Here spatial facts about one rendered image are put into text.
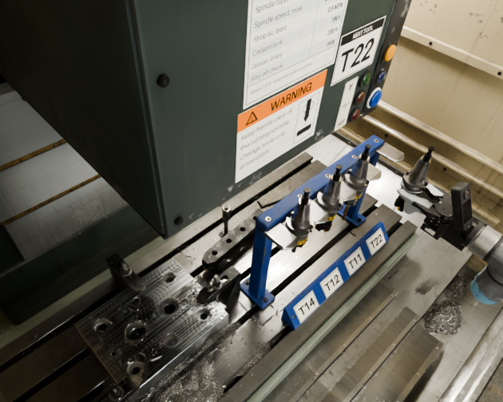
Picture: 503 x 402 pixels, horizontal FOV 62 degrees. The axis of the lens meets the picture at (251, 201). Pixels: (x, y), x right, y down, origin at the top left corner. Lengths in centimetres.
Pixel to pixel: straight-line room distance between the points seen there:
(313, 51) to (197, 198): 22
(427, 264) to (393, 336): 31
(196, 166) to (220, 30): 15
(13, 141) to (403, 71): 119
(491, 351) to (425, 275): 31
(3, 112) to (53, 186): 26
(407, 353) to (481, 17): 100
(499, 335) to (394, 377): 34
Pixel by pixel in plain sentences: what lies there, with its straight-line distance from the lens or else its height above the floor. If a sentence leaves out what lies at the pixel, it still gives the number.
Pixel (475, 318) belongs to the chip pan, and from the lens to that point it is 167.
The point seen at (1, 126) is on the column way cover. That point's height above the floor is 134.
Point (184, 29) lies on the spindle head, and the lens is 37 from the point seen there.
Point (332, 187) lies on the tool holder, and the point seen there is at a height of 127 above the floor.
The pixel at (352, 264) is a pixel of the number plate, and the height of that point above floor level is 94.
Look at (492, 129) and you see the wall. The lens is 150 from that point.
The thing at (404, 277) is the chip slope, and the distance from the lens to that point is 157.
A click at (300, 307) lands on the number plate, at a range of 115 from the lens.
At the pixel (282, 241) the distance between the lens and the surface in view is 92.
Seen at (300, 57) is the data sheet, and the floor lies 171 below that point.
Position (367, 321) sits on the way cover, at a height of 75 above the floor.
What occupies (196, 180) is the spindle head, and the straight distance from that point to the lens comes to 47.
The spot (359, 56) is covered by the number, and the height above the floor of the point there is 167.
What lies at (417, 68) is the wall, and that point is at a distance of 153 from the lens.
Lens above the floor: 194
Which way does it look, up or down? 47 degrees down
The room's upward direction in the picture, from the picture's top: 5 degrees clockwise
